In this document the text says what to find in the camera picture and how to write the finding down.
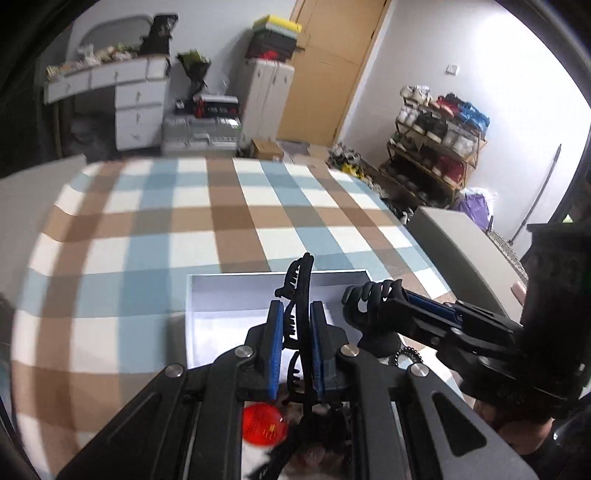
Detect white framed mirror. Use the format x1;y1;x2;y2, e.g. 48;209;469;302
69;15;155;61

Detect silver suitcase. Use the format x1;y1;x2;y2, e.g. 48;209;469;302
161;113;243;156

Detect rounded black hair claw clip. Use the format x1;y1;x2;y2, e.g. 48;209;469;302
342;279;408;357

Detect grey broom stick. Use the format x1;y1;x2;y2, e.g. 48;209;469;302
510;144;563;243

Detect pile of shoes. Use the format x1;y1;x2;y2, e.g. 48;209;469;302
328;143;385;191

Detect wooden door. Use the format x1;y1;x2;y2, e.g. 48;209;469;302
277;0;393;145

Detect clutter on dresser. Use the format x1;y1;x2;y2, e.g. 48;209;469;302
46;41;139;77

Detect wooden shoe rack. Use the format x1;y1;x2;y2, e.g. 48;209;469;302
379;85;490;209

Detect plaid blanket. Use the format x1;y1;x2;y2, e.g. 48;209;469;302
9;157;462;480

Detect black wrapped bouquet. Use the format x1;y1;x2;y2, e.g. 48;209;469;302
177;50;212;100

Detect rows of shoes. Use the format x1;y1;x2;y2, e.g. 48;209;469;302
385;85;490;204

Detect black coil hair tie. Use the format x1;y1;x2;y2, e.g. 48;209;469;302
394;345;424;371

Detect black and red shoe box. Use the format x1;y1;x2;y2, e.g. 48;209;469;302
193;93;241;119

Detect person's right hand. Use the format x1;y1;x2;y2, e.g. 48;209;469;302
475;399;555;457

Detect black bag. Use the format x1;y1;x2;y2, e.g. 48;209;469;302
139;15;178;55

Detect brown cardboard box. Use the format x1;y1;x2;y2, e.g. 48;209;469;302
250;138;283;161

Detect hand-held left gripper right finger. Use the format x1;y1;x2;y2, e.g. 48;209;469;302
310;301;541;480

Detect long black hair claw clip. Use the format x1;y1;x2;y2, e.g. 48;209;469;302
274;252;320;416

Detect grey clothing pile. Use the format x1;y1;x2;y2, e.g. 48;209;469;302
69;113;116;160

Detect purple plastic bag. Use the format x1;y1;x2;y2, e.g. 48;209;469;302
457;187;498;232

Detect white dresser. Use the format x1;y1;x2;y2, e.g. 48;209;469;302
44;54;171;151

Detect yellow lid shoe box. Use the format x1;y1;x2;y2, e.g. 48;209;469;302
252;15;303;37

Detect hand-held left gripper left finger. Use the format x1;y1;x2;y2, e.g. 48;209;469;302
55;300;283;480

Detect white cardboard box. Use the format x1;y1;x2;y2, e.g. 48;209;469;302
186;270;407;480

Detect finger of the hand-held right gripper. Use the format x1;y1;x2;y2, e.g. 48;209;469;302
401;289;523;339
382;299;509;361

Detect white upright suitcase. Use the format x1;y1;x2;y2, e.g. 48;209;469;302
235;58;295;149

